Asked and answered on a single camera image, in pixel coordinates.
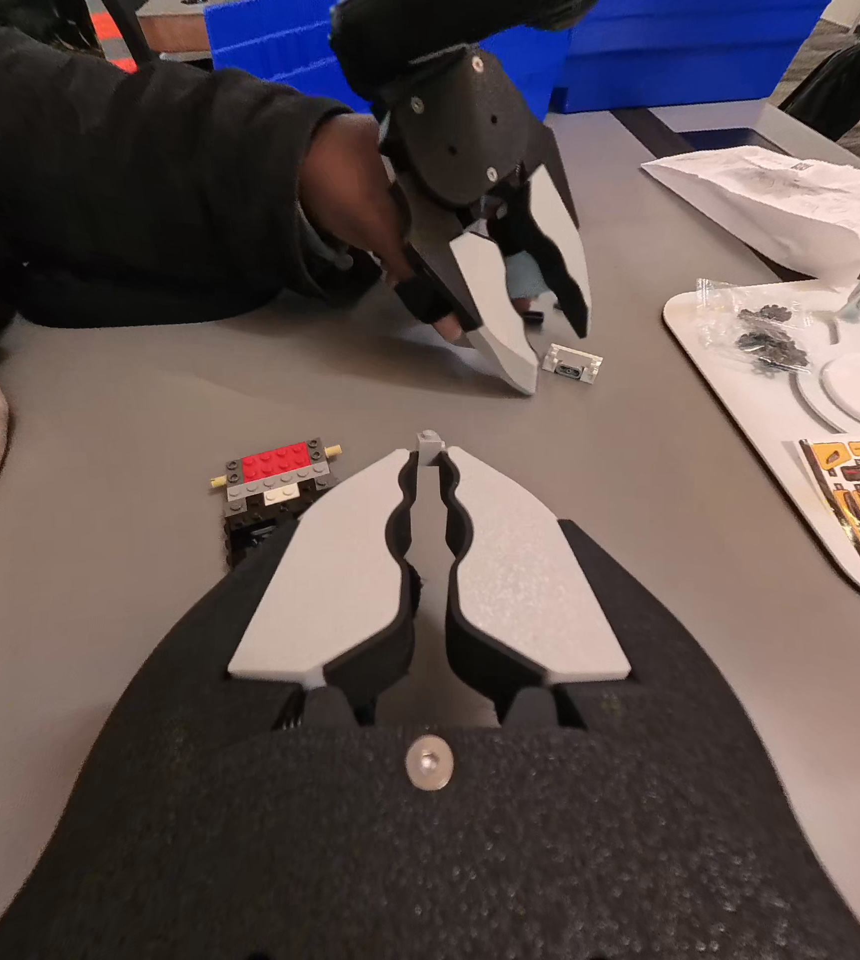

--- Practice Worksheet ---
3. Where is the person's left forearm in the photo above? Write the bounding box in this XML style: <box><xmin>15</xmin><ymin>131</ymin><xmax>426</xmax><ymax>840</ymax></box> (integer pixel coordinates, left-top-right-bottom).
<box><xmin>0</xmin><ymin>0</ymin><xmax>382</xmax><ymax>331</ymax></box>

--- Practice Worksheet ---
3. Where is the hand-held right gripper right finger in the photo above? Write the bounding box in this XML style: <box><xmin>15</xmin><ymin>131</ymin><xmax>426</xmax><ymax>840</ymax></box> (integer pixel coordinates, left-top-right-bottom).
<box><xmin>439</xmin><ymin>447</ymin><xmax>632</xmax><ymax>723</ymax></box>

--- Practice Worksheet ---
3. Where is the red black grey brick assembly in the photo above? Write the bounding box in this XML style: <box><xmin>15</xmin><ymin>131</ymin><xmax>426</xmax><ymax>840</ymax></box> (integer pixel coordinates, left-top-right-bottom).
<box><xmin>210</xmin><ymin>440</ymin><xmax>344</xmax><ymax>571</ymax></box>

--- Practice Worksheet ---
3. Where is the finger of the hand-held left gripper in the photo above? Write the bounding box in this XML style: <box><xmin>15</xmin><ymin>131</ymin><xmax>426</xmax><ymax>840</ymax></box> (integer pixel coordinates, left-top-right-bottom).
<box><xmin>501</xmin><ymin>161</ymin><xmax>594</xmax><ymax>340</ymax></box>
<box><xmin>400</xmin><ymin>228</ymin><xmax>539</xmax><ymax>397</ymax></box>

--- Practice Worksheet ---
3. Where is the plastic bag of black parts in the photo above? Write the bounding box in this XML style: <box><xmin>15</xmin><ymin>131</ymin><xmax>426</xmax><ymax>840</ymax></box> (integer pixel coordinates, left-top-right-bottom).
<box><xmin>694</xmin><ymin>277</ymin><xmax>836</xmax><ymax>376</ymax></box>

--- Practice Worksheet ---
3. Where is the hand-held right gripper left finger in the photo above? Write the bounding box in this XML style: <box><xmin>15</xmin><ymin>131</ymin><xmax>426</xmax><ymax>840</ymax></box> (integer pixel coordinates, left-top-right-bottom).
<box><xmin>227</xmin><ymin>447</ymin><xmax>420</xmax><ymax>726</ymax></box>

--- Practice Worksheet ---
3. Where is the grey desk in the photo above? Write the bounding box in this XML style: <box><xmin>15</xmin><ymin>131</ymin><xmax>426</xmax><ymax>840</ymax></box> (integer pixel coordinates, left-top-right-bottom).
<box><xmin>0</xmin><ymin>101</ymin><xmax>860</xmax><ymax>960</ymax></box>

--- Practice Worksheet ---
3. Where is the white paper bag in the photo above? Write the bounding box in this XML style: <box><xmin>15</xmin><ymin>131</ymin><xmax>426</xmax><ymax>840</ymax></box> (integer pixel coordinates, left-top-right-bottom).
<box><xmin>640</xmin><ymin>146</ymin><xmax>860</xmax><ymax>286</ymax></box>

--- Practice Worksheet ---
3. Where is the person's left hand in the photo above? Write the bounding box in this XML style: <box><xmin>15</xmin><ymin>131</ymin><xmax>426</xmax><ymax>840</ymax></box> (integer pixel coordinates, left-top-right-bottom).
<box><xmin>298</xmin><ymin>112</ymin><xmax>468</xmax><ymax>348</ymax></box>

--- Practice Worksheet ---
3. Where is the clear white brick piece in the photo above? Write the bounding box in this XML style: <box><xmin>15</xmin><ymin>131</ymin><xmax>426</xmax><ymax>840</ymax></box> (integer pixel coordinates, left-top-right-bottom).
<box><xmin>541</xmin><ymin>343</ymin><xmax>605</xmax><ymax>388</ymax></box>

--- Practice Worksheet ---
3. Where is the blue plastic bin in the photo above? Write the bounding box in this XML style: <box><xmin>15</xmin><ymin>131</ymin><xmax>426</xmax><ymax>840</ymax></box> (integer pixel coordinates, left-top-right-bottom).
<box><xmin>203</xmin><ymin>0</ymin><xmax>572</xmax><ymax>121</ymax></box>
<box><xmin>553</xmin><ymin>0</ymin><xmax>832</xmax><ymax>115</ymax></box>

